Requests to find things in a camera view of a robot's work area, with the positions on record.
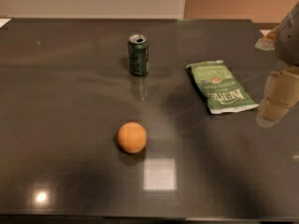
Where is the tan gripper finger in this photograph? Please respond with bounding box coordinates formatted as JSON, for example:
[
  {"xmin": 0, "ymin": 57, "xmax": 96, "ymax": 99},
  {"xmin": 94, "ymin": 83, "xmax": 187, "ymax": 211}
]
[
  {"xmin": 256, "ymin": 66, "xmax": 299, "ymax": 128},
  {"xmin": 255, "ymin": 26, "xmax": 278, "ymax": 51}
]

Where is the green jalapeno chip bag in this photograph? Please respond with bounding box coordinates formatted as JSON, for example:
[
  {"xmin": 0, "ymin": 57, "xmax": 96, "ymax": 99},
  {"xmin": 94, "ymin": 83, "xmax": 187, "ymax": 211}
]
[{"xmin": 186, "ymin": 60, "xmax": 259, "ymax": 115}]

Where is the green soda can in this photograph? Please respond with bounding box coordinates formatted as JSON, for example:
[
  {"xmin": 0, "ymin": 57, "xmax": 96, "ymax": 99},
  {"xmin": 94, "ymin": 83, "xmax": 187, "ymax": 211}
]
[{"xmin": 128, "ymin": 34, "xmax": 149, "ymax": 76}]

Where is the orange ball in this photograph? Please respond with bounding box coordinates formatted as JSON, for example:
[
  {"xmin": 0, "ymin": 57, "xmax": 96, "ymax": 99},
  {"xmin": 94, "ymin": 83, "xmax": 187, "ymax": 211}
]
[{"xmin": 118, "ymin": 122, "xmax": 147, "ymax": 154}]

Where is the white paper sheet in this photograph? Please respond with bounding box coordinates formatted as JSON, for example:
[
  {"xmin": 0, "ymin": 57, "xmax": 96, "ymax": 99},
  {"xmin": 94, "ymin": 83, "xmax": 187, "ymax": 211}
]
[{"xmin": 0, "ymin": 19, "xmax": 11, "ymax": 29}]

